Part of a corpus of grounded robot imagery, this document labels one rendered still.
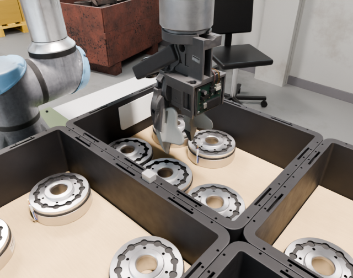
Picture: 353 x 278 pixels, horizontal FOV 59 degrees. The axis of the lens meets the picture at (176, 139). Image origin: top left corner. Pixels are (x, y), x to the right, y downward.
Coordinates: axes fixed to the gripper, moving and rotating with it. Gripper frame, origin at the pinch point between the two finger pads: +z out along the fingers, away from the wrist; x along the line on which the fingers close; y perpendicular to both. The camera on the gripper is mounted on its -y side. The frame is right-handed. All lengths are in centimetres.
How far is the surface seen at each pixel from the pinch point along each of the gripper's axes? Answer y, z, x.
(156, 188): 7.8, -0.3, -11.2
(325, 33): -77, 41, 239
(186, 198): 12.2, -0.3, -9.5
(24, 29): -445, 88, 119
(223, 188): 10.0, 6.6, 2.1
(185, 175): 2.7, 6.8, -0.3
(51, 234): -4.0, 9.7, -24.1
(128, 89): -65, 23, 33
